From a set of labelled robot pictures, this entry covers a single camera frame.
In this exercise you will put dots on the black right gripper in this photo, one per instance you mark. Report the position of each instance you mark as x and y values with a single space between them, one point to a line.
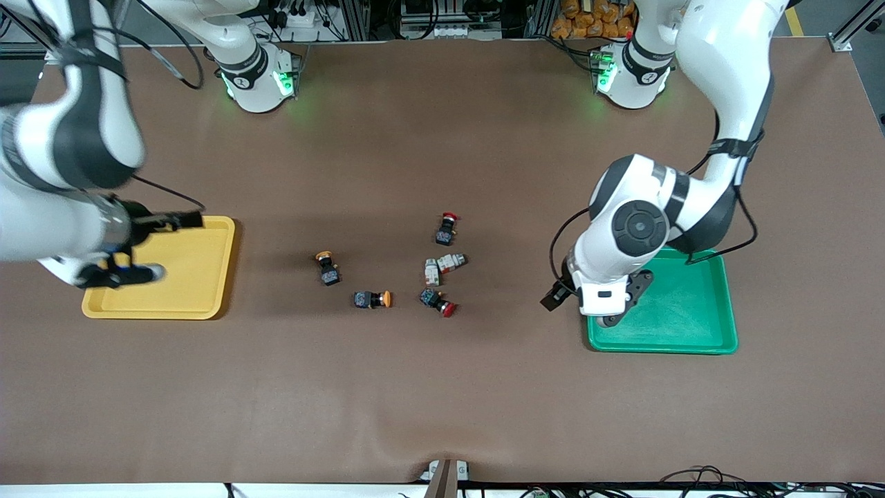
140 227

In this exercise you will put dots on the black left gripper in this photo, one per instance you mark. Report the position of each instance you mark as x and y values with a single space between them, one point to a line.
555 295

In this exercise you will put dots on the yellow-capped black push button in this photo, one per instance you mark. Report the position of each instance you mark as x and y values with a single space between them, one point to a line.
328 268
372 299

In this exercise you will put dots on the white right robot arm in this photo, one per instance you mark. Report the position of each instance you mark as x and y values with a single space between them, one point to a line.
69 138

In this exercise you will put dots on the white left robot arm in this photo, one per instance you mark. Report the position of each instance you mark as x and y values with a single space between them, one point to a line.
719 55

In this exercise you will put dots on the yellow plastic tray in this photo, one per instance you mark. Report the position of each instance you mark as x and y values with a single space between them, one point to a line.
193 277

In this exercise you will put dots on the red-capped black push button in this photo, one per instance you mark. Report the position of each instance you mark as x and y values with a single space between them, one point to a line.
437 301
446 229

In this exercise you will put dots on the green plastic tray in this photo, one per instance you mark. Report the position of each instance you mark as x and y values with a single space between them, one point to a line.
691 318

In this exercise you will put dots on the brown table mat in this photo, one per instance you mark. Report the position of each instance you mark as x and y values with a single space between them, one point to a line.
442 401

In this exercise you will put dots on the white power strip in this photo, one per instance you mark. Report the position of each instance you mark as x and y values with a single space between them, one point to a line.
301 19

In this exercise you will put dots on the pile of orange items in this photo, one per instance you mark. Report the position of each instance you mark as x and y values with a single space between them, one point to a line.
594 17

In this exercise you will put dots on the electronics control box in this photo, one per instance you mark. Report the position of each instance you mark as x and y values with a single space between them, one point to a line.
449 17

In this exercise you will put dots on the aluminium frame profile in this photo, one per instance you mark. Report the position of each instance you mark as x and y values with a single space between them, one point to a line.
854 24

